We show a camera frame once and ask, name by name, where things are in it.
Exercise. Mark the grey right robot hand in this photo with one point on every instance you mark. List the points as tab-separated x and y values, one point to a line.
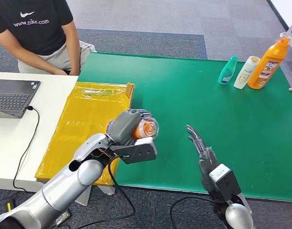
208	161

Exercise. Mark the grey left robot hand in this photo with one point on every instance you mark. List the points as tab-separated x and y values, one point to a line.
124	126

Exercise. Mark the orange detergent bottle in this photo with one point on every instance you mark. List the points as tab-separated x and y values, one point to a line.
267	66
147	128

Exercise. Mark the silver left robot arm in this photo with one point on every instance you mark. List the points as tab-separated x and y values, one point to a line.
60	186

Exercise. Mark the green shampoo bottle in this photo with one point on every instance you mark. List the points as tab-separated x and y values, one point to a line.
227	72

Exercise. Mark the white shampoo bottle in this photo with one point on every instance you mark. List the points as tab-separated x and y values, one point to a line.
245	73

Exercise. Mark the green table mat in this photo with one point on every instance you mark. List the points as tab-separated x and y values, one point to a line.
196	94

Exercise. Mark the grey power brick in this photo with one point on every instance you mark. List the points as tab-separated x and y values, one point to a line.
63	217

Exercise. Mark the white desk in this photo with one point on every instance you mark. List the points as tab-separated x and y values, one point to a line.
12	145

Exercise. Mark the grey laptop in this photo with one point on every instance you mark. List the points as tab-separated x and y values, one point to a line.
12	97

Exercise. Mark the black adapter with yellow label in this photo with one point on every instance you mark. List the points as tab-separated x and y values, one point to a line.
9	206

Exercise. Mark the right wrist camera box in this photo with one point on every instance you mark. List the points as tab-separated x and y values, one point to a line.
225	181

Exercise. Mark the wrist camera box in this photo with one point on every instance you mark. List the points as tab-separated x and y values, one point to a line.
138	153
225	181

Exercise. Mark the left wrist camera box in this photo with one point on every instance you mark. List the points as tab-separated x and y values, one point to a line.
138	153

